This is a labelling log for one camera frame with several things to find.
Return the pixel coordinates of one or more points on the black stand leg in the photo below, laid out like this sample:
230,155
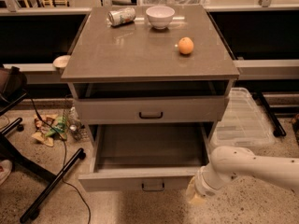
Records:
278,129

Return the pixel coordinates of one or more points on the clear plastic storage bin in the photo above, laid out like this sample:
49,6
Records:
243,123

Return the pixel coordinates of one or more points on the orange fruit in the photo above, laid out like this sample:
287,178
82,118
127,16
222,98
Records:
185,46

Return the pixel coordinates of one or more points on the grey drawer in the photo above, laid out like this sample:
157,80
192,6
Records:
150,110
148,157

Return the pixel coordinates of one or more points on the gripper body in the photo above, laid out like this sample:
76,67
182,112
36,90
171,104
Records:
202,185

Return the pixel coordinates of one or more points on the white red shoe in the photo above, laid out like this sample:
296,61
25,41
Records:
5,170

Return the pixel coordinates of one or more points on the wire mesh basket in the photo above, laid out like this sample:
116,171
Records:
74,126

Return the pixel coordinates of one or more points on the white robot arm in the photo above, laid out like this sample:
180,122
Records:
227,164

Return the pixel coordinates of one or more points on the grey drawer cabinet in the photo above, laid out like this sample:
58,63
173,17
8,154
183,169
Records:
138,61

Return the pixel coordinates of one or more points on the snack wrappers pile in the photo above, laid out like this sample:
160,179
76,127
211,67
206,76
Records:
48,126

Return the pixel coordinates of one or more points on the white green soda can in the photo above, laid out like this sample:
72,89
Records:
121,16

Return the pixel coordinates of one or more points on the small white dish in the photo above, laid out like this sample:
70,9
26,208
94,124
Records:
61,62

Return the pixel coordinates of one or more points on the white ceramic bowl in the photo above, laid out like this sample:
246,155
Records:
160,17

